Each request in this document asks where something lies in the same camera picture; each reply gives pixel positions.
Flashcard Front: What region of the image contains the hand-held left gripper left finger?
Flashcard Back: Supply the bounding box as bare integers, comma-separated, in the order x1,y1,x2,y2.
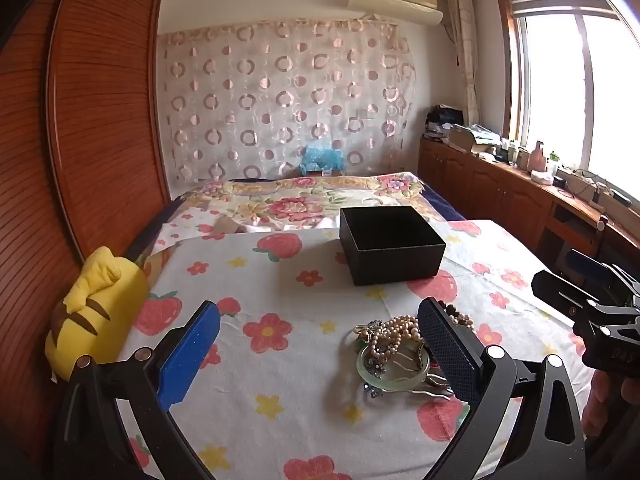
52,300,222,480

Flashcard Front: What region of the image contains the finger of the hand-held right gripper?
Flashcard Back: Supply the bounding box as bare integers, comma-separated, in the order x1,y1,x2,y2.
531,269,601,317
565,249,612,283

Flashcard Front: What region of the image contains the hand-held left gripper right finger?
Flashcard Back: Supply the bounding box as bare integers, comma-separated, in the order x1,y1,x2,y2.
416,297,587,480

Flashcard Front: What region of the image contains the brown wooden bead bracelet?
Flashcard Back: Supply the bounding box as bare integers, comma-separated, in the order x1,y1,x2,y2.
437,300,477,332

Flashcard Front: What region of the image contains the pearl necklace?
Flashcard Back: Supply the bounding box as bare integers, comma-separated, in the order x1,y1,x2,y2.
366,315,426,362

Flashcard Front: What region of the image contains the pale green jade bangle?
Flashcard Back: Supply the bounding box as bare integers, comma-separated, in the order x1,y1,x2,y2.
356,339,432,392

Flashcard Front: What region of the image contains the black square box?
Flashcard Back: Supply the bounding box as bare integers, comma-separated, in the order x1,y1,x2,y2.
339,205,447,287

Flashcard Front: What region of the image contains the person's right hand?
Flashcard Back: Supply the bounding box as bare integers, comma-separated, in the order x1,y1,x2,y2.
581,372,640,442

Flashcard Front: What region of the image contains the yellow plush toy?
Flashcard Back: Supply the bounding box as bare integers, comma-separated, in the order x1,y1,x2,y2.
45,246,151,384

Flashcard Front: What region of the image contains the white strawberry print sheet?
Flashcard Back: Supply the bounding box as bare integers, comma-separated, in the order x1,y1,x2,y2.
50,217,596,480

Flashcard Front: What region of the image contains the pink bottle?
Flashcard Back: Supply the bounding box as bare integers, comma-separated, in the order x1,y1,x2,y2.
530,141,549,174

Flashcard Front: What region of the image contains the long wooden cabinet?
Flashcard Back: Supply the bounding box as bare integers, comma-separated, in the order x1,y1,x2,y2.
417,137,640,273

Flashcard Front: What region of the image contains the dark blue bed sheet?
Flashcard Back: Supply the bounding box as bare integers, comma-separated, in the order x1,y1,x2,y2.
419,180,467,222

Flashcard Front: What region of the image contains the open cardboard box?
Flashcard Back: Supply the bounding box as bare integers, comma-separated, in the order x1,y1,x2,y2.
446,124,502,157

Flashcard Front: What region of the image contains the floral quilt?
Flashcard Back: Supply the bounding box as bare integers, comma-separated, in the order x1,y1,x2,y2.
165,172,468,235

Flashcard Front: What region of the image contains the wooden framed window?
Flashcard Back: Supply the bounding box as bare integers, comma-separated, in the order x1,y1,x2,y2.
495,0,640,211

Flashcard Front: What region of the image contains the blue plastic bag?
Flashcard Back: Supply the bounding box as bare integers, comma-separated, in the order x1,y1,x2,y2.
300,144,347,177

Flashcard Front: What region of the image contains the beige window curtain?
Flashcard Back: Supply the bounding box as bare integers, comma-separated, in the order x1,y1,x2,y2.
445,0,483,128

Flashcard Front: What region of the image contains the pink circle patterned wall cloth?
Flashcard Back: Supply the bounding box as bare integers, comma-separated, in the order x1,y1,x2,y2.
157,17,419,184

